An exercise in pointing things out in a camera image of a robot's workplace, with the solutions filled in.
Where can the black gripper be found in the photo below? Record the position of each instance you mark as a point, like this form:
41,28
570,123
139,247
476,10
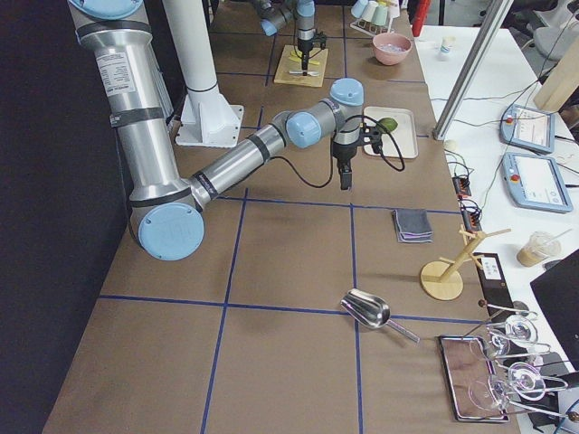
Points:
342,154
304,45

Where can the white plastic spoon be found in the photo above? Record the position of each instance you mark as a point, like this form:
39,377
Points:
305,73

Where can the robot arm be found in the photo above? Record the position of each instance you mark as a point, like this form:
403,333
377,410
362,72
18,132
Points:
167,208
303,14

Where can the pink bowl with ice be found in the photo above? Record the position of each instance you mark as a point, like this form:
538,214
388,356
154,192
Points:
391,48

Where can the yellow plastic knife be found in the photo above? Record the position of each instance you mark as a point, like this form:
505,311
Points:
295,59

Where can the wooden cutting board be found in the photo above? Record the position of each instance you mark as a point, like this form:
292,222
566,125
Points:
317,62

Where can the green avocado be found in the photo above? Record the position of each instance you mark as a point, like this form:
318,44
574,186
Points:
388,125

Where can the white rabbit tray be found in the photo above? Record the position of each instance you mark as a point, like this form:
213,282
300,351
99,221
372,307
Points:
404,134

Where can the white cup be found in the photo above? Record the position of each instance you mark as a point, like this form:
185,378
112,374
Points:
369,10

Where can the grey folded cloth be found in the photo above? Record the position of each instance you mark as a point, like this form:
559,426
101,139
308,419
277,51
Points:
412,225

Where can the green cup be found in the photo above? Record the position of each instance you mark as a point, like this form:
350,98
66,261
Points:
380,15

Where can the black usb hub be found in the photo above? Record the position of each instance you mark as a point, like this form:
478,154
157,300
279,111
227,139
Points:
461,185

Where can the red object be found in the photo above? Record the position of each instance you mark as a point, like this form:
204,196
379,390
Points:
420,16

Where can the metal scoop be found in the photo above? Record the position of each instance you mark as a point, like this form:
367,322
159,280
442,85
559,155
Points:
372,312

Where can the paper cup blue stripe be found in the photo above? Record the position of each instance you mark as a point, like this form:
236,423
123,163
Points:
446,46

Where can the wooden mug stand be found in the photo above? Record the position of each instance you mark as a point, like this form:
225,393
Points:
441,279

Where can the upper teach pendant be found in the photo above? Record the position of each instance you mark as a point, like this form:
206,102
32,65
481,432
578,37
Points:
528,128

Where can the teach pendant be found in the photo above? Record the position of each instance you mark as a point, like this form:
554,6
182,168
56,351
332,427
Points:
528,128
534,182

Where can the lower teach pendant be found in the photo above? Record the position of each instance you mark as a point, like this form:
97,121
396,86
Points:
534,182

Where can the black box with label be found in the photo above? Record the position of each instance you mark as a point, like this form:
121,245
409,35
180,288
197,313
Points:
492,280

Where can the iced coffee cup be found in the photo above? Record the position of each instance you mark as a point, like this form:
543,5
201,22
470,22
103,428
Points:
539,247

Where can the white camera mast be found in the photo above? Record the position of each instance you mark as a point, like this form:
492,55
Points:
207,118

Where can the aluminium frame post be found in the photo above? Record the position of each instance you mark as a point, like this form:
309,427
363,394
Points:
494,18

